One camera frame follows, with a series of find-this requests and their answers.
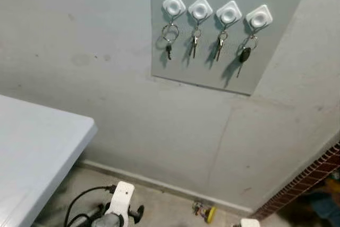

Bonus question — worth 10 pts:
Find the white plastic table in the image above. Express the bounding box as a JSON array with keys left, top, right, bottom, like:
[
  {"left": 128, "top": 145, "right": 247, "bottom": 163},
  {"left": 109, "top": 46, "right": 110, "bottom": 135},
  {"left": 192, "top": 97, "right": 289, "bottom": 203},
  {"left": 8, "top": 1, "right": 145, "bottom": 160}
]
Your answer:
[{"left": 0, "top": 94, "right": 98, "bottom": 227}]

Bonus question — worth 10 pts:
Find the dark key on large ring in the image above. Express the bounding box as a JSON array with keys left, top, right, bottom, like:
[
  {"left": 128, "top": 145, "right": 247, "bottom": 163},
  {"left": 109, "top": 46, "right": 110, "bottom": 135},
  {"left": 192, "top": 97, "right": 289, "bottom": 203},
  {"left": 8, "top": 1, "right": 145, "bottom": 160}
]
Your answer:
[{"left": 161, "top": 21, "right": 180, "bottom": 61}]

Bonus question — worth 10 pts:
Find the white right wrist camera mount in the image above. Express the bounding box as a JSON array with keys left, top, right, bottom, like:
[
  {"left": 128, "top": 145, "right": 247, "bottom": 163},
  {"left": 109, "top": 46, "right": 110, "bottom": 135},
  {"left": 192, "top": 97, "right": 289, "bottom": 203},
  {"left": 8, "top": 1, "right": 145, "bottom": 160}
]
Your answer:
[{"left": 240, "top": 218, "right": 261, "bottom": 227}]

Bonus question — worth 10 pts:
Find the blue fabric item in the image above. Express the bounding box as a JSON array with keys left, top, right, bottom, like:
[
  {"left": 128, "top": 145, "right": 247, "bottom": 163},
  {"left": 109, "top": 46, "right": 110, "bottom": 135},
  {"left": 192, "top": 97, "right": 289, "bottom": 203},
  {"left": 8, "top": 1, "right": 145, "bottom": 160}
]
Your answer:
[{"left": 307, "top": 192, "right": 340, "bottom": 225}]

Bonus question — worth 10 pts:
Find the small yellow wheeled toy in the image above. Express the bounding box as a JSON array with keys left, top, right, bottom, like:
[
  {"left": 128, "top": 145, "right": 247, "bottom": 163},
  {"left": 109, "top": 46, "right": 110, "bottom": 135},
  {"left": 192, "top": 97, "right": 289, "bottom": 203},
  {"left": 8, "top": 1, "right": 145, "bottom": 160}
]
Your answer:
[{"left": 192, "top": 201, "right": 217, "bottom": 224}]

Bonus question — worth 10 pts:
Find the yellow plastic object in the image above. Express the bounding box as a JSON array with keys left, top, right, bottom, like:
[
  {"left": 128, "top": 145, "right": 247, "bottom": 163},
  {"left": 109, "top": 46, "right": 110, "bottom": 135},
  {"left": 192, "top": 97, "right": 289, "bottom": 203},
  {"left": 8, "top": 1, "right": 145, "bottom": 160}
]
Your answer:
[{"left": 325, "top": 178, "right": 340, "bottom": 194}]

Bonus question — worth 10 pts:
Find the silver key on small ring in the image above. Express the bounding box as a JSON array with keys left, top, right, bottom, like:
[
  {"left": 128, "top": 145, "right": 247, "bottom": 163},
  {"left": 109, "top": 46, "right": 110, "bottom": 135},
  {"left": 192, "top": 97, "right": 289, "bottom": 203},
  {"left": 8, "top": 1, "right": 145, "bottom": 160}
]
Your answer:
[
  {"left": 215, "top": 29, "right": 229, "bottom": 62},
  {"left": 190, "top": 25, "right": 202, "bottom": 59}
]

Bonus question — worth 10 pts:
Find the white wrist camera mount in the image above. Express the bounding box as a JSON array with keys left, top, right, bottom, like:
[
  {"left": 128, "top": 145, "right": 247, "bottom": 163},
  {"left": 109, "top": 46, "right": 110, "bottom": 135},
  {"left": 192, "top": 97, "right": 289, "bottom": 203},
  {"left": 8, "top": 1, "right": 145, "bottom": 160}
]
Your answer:
[
  {"left": 240, "top": 218, "right": 261, "bottom": 227},
  {"left": 109, "top": 181, "right": 135, "bottom": 222}
]

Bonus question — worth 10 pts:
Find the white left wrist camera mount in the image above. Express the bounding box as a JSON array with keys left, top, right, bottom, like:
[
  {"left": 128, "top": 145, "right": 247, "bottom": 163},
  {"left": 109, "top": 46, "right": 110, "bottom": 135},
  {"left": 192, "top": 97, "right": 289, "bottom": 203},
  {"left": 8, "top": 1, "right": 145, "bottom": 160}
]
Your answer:
[{"left": 109, "top": 181, "right": 135, "bottom": 222}]

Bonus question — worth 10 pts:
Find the black fob car key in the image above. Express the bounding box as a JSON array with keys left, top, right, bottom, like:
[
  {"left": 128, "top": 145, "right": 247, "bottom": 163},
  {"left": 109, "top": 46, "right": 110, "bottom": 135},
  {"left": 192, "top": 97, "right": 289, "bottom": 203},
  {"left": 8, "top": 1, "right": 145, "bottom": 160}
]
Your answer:
[{"left": 235, "top": 35, "right": 258, "bottom": 79}]

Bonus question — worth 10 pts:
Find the white square wall hook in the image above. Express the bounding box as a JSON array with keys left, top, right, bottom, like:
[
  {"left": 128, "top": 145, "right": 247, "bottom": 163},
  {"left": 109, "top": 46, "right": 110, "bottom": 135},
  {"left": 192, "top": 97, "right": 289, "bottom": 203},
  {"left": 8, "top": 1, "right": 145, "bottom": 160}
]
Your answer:
[
  {"left": 245, "top": 4, "right": 274, "bottom": 30},
  {"left": 188, "top": 0, "right": 214, "bottom": 21},
  {"left": 162, "top": 0, "right": 186, "bottom": 18},
  {"left": 216, "top": 0, "right": 243, "bottom": 26}
]

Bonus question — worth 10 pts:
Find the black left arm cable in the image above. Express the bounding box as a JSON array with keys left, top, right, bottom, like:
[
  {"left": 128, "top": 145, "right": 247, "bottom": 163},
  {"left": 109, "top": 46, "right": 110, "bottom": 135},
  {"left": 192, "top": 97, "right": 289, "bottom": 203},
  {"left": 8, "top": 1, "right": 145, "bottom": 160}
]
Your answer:
[{"left": 64, "top": 186, "right": 115, "bottom": 227}]

